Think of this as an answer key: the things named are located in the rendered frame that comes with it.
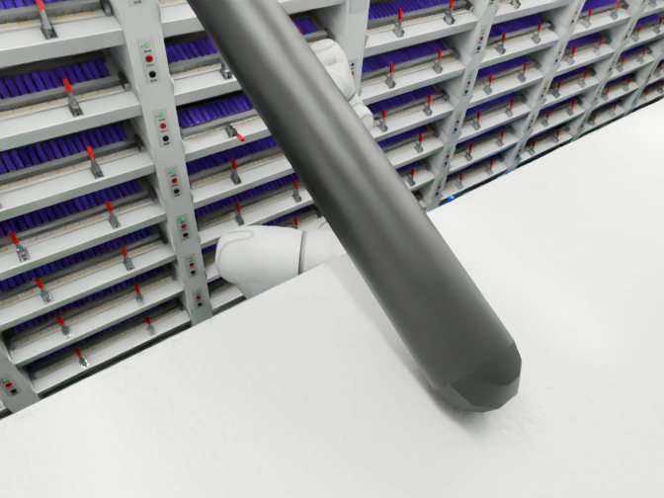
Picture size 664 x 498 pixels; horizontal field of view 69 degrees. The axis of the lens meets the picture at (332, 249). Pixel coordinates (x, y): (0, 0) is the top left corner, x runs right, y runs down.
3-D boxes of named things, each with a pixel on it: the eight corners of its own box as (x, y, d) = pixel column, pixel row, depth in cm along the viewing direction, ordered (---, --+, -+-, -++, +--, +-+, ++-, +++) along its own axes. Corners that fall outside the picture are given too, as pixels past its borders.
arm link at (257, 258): (296, 428, 153) (228, 423, 153) (301, 382, 165) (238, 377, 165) (304, 265, 99) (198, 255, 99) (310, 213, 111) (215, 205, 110)
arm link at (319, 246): (364, 217, 110) (305, 212, 110) (363, 282, 99) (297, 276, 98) (358, 253, 120) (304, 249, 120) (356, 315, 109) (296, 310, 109)
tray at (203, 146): (335, 115, 182) (342, 97, 174) (184, 163, 154) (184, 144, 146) (307, 77, 187) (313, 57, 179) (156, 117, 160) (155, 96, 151)
